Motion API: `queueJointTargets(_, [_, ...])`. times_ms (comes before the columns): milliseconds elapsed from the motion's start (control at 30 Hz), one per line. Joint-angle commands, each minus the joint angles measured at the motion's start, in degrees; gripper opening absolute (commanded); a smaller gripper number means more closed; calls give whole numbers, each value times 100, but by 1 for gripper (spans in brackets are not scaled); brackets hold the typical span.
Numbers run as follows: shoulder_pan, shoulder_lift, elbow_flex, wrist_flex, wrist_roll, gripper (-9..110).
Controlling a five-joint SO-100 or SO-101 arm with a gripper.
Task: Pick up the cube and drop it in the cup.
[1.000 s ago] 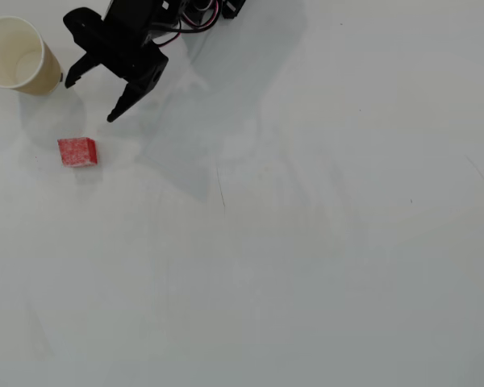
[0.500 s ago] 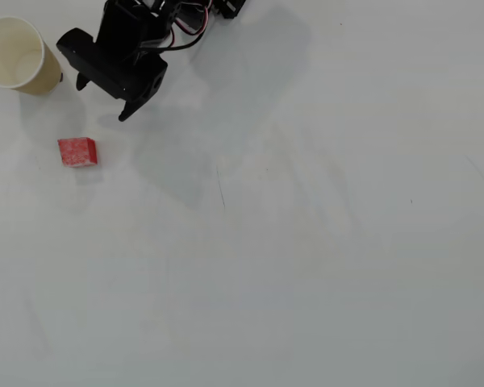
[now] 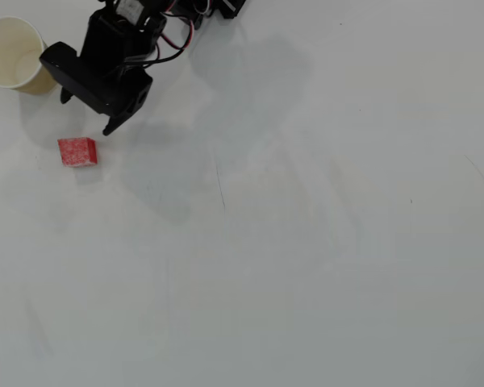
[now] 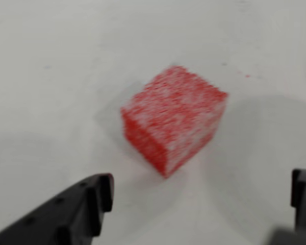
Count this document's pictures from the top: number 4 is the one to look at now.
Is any red foam cube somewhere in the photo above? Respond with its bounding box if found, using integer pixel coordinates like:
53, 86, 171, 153
120, 65, 230, 179

